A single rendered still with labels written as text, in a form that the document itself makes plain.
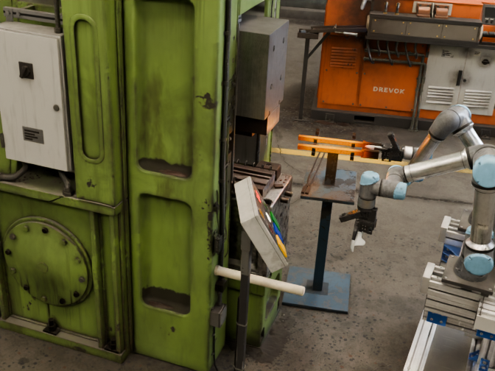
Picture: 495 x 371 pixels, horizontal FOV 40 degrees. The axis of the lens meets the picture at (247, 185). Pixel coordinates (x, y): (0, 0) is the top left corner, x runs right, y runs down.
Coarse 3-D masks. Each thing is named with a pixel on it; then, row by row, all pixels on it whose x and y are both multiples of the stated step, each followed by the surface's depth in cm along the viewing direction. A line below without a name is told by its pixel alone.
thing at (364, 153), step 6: (300, 144) 370; (306, 144) 370; (318, 150) 368; (324, 150) 368; (330, 150) 367; (336, 150) 366; (342, 150) 366; (348, 150) 366; (354, 150) 366; (360, 150) 367; (366, 150) 364; (372, 150) 365; (378, 150) 365; (366, 156) 366; (372, 156) 366; (378, 156) 365
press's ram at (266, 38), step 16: (256, 16) 320; (240, 32) 296; (256, 32) 294; (272, 32) 296; (240, 48) 300; (256, 48) 297; (272, 48) 300; (240, 64) 303; (256, 64) 300; (272, 64) 305; (240, 80) 306; (256, 80) 304; (272, 80) 310; (240, 96) 310; (256, 96) 307; (272, 96) 315; (240, 112) 313; (256, 112) 310
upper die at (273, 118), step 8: (272, 112) 321; (240, 120) 321; (248, 120) 319; (256, 120) 318; (264, 120) 316; (272, 120) 324; (240, 128) 322; (248, 128) 321; (256, 128) 319; (264, 128) 318; (272, 128) 327
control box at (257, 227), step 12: (252, 180) 296; (240, 192) 288; (252, 192) 283; (240, 204) 280; (252, 204) 276; (240, 216) 272; (252, 216) 268; (264, 216) 280; (252, 228) 269; (264, 228) 270; (252, 240) 272; (264, 240) 273; (276, 240) 280; (264, 252) 275; (276, 252) 276; (276, 264) 279
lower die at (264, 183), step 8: (240, 168) 348; (248, 168) 351; (256, 168) 351; (240, 176) 342; (248, 176) 343; (256, 176) 342; (264, 176) 342; (272, 176) 345; (232, 184) 337; (256, 184) 338; (264, 184) 336; (272, 184) 348; (264, 192) 337
